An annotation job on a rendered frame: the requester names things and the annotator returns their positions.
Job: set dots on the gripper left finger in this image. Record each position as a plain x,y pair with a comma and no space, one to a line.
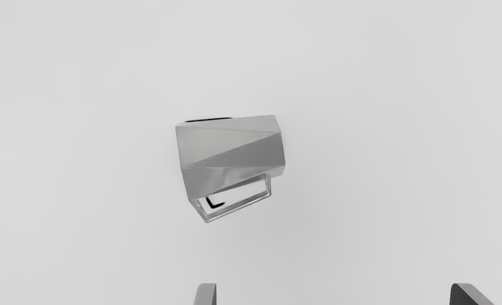
206,295

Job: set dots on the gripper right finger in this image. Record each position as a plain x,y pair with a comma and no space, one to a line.
467,296

